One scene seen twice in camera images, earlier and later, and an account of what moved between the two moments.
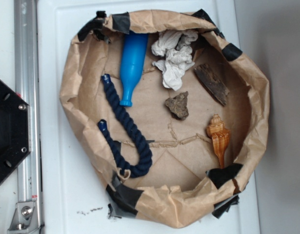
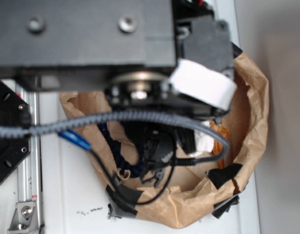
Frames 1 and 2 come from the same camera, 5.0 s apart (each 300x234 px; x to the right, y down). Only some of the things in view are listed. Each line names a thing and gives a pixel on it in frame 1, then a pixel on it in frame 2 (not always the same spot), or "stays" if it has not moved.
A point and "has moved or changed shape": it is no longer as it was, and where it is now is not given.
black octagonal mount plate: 12,132 stays
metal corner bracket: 24,217 stays
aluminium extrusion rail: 27,66 stays
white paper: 175,46 has moved or changed shape
